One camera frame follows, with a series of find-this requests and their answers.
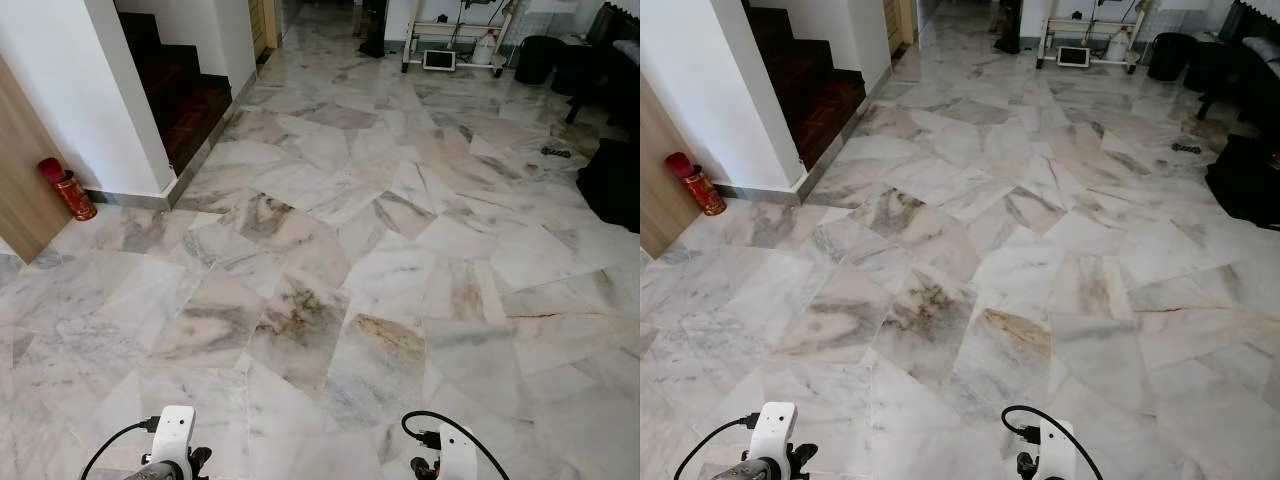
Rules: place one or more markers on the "red patterned tin canister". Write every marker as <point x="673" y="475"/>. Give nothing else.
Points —
<point x="67" y="190"/>
<point x="700" y="188"/>

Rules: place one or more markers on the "black bag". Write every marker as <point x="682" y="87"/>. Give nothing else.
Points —
<point x="612" y="185"/>
<point x="1245" y="180"/>

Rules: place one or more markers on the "dark wooden staircase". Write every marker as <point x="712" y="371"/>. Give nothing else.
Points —
<point x="185" y="105"/>
<point x="815" y="100"/>

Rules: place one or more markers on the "white framed tablet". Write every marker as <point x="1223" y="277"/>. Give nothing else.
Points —
<point x="1073" y="57"/>
<point x="439" y="60"/>

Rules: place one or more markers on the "white plastic jug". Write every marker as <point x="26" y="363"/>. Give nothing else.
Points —
<point x="484" y="50"/>
<point x="1117" y="47"/>

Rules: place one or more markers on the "black waste bin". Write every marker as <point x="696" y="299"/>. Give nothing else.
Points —
<point x="537" y="60"/>
<point x="1170" y="57"/>

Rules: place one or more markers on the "black chair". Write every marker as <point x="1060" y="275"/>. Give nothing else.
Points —
<point x="1250" y="70"/>
<point x="610" y="80"/>

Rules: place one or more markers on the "black upright appliance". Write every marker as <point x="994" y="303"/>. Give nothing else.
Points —
<point x="1008" y="30"/>
<point x="373" y="35"/>

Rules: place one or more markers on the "white metal rack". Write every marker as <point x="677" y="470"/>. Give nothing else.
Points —
<point x="450" y="27"/>
<point x="1085" y="22"/>

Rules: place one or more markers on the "light wooden door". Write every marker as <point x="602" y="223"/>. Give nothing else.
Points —
<point x="898" y="25"/>
<point x="265" y="25"/>

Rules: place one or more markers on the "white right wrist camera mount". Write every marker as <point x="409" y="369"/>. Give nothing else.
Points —
<point x="1057" y="450"/>
<point x="458" y="455"/>

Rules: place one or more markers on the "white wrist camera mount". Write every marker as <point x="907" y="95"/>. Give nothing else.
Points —
<point x="1057" y="450"/>
<point x="458" y="455"/>
<point x="773" y="430"/>
<point x="175" y="430"/>

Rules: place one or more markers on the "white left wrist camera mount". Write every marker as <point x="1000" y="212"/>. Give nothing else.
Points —
<point x="175" y="430"/>
<point x="773" y="430"/>

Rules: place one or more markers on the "light wooden wall panel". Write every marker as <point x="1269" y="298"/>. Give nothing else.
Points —
<point x="25" y="190"/>
<point x="660" y="190"/>

